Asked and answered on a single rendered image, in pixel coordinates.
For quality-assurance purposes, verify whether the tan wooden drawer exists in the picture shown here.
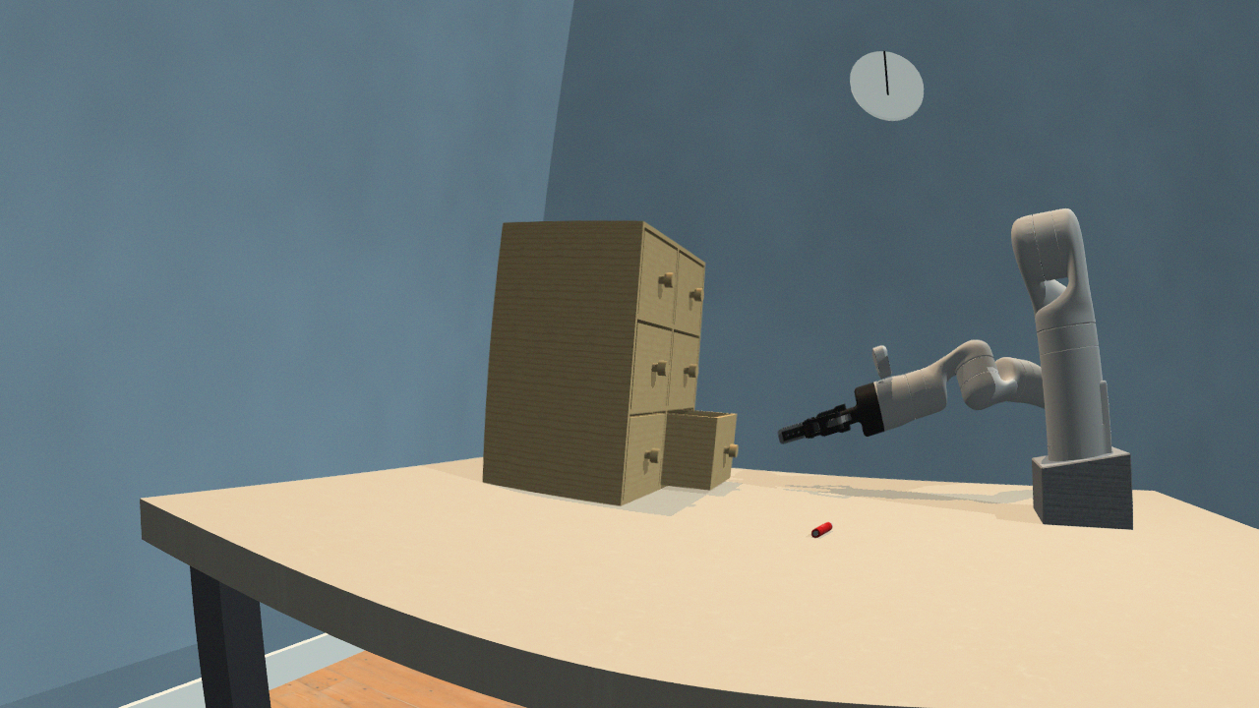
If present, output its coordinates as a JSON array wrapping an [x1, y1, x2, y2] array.
[[630, 323, 672, 409], [623, 412, 665, 501], [638, 231, 679, 324], [661, 409, 739, 491], [674, 253, 704, 331], [669, 333, 699, 406]]

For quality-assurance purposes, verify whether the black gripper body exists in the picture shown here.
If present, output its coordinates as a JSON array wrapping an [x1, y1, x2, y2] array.
[[841, 383, 884, 437]]

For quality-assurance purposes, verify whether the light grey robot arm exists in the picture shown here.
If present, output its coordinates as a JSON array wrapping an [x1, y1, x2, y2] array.
[[872, 208, 1112, 461]]

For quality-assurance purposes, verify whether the brown chest of drawers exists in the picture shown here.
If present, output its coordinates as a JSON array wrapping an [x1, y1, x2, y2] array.
[[483, 220, 705, 506]]

